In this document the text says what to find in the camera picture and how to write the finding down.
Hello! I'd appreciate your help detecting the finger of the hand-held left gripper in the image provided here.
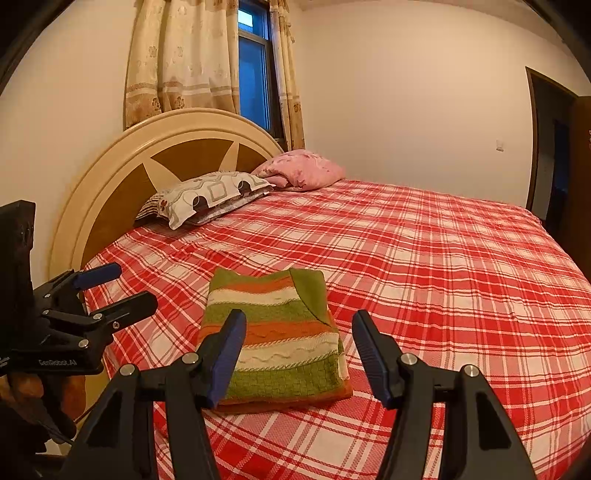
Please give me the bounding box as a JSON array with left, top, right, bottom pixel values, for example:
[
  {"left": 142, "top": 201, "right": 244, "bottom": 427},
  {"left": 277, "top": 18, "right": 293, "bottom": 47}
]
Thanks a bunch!
[
  {"left": 42, "top": 291, "right": 158, "bottom": 330},
  {"left": 33, "top": 262, "right": 123, "bottom": 302}
]

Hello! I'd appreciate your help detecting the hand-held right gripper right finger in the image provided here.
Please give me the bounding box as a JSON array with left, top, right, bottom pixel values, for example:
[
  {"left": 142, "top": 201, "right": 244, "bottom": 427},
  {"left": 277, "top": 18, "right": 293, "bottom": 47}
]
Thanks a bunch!
[{"left": 352, "top": 309, "right": 539, "bottom": 480}]

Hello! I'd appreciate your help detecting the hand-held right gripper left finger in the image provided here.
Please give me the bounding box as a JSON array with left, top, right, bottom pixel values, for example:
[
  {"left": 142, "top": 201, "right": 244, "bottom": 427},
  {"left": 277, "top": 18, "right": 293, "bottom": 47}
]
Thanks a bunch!
[{"left": 60, "top": 308, "right": 247, "bottom": 480}]

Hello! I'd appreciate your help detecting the green striped knit sweater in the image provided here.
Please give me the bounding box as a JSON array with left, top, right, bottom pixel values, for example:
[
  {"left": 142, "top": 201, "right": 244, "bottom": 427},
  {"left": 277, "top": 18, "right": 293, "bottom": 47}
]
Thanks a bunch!
[{"left": 198, "top": 268, "right": 354, "bottom": 414}]

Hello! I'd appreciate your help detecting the person's left hand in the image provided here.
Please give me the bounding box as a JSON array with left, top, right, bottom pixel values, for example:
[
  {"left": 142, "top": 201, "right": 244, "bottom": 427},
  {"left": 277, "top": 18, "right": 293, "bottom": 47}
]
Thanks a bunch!
[{"left": 0, "top": 373, "right": 46, "bottom": 411}]

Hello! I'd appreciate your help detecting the brown striped pillow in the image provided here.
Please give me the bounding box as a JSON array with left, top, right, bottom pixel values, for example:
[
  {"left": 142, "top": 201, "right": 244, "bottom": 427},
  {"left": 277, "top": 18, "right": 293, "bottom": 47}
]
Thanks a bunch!
[{"left": 135, "top": 193, "right": 168, "bottom": 227}]

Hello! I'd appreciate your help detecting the red plaid bed sheet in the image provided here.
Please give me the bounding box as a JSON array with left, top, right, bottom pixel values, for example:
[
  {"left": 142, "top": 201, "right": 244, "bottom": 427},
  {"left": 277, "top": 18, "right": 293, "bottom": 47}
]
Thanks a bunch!
[{"left": 83, "top": 179, "right": 591, "bottom": 480}]

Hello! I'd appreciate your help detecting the cream wooden headboard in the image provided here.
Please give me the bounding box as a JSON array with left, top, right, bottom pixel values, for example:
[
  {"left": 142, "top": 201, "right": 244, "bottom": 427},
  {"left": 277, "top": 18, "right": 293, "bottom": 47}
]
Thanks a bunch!
[{"left": 48, "top": 107, "right": 284, "bottom": 278}]

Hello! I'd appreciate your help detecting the white grey patterned pillow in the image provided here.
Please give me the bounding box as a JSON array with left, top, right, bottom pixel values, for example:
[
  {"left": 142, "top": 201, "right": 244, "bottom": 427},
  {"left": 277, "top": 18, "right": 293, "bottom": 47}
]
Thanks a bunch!
[{"left": 157, "top": 171, "right": 276, "bottom": 230}]

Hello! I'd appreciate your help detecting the pink floral pillow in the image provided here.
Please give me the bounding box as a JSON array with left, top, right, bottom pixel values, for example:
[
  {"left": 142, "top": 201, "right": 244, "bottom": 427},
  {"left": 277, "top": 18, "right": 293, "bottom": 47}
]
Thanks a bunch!
[{"left": 250, "top": 149, "right": 347, "bottom": 191}]

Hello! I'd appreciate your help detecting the wide beige floral curtain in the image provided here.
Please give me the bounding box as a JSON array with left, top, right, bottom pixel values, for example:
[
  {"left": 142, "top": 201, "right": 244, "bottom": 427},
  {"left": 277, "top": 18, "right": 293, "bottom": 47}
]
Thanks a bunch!
[{"left": 124, "top": 0, "right": 241, "bottom": 130}]

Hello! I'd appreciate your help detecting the dark framed window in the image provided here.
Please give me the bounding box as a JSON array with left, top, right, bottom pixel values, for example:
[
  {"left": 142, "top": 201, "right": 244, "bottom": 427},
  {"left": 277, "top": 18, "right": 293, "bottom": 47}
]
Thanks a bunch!
[{"left": 237, "top": 0, "right": 289, "bottom": 141}]

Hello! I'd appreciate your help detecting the narrow beige floral curtain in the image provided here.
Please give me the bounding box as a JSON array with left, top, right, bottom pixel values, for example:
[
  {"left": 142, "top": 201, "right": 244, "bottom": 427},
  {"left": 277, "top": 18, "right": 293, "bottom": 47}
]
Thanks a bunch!
[{"left": 269, "top": 0, "right": 306, "bottom": 151}]

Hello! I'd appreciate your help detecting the brown wooden door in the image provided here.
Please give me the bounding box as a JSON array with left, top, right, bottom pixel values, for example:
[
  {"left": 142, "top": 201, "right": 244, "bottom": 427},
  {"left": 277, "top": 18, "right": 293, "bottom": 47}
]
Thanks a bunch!
[{"left": 570, "top": 95, "right": 591, "bottom": 206}]

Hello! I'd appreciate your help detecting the dark wooden door frame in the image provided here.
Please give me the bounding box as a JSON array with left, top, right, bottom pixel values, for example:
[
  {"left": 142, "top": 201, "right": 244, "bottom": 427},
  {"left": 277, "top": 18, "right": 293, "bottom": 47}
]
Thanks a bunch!
[{"left": 525, "top": 66, "right": 580, "bottom": 227}]

